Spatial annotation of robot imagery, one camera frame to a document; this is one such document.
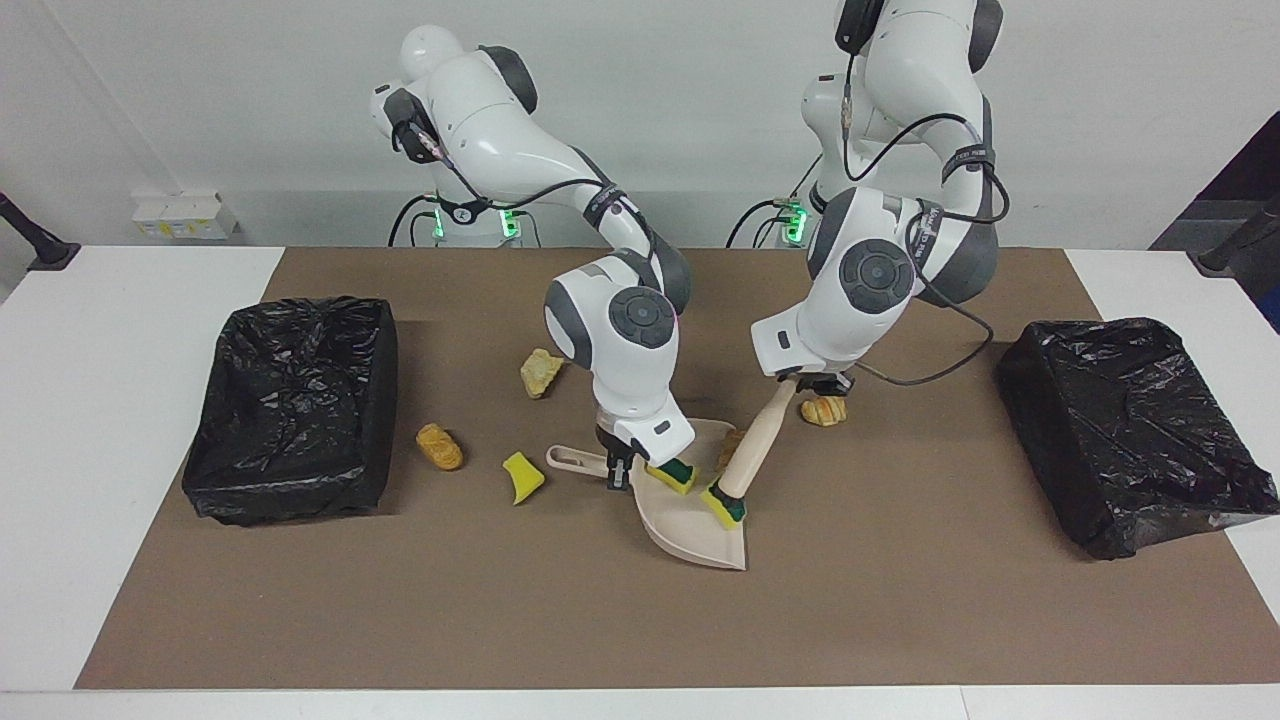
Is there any black stand base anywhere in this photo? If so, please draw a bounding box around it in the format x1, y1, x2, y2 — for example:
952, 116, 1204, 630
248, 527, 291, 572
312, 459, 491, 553
0, 190, 83, 272
1187, 193, 1280, 279

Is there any black base power cable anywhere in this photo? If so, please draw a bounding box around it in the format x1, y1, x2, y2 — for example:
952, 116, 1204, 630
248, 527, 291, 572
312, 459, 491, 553
387, 192, 441, 248
725, 197, 791, 248

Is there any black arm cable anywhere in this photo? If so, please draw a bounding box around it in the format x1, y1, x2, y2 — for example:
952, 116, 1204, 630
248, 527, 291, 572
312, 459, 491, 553
395, 95, 651, 261
840, 50, 1011, 389

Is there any brown bread roll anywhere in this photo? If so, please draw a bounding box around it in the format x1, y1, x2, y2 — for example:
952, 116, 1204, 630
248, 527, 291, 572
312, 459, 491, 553
416, 423, 465, 472

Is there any brown paper table mat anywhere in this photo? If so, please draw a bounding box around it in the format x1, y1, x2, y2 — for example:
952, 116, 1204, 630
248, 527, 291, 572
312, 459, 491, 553
75, 247, 1280, 691

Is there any pale crusty bread chunk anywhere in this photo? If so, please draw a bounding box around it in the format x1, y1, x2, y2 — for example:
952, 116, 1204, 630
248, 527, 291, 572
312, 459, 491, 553
519, 348, 567, 400

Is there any beige plastic dustpan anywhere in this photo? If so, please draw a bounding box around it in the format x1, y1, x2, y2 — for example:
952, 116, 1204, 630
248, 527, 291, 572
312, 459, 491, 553
546, 418, 749, 572

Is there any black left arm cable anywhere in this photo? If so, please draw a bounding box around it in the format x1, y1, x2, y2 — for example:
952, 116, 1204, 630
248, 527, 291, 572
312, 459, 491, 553
840, 50, 1011, 389

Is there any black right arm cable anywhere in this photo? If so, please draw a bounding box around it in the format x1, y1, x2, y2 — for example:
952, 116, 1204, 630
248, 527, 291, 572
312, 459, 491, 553
395, 95, 651, 261

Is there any yellow sponge piece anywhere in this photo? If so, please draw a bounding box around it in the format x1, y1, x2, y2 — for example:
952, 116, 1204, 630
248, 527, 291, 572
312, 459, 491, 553
700, 484, 749, 529
502, 451, 547, 506
645, 455, 699, 497

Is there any black bag lined bin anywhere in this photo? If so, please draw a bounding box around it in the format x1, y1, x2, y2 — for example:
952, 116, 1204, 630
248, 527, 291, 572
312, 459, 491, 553
182, 295, 399, 527
996, 318, 1280, 561

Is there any white wall outlet box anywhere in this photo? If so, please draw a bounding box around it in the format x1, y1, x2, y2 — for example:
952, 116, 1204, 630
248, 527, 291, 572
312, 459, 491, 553
131, 190, 242, 241

